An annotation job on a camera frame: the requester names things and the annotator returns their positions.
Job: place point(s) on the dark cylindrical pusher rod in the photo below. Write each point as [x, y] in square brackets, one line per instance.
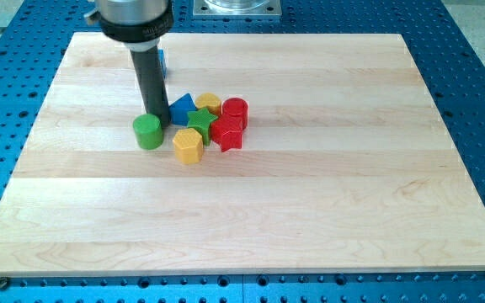
[149, 73]

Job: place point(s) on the green cylinder block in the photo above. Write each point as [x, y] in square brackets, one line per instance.
[148, 131]

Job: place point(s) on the yellow hexagon block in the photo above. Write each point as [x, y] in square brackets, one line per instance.
[188, 146]

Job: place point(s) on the blue cube block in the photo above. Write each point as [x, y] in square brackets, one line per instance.
[161, 57]

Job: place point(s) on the blue triangle block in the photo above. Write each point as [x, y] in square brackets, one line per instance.
[180, 108]

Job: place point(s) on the yellow cylinder block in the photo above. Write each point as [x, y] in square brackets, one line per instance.
[210, 101]

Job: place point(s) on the green star block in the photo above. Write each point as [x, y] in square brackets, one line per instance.
[201, 121]

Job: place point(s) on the red cylinder block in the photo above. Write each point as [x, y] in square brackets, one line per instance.
[238, 108]

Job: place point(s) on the red star block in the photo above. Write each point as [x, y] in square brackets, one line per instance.
[226, 132]

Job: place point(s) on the blue perforated metal table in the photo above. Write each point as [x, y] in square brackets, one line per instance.
[35, 39]

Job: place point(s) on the light wooden board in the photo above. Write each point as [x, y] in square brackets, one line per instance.
[346, 166]

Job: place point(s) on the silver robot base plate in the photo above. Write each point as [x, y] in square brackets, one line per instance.
[214, 9]

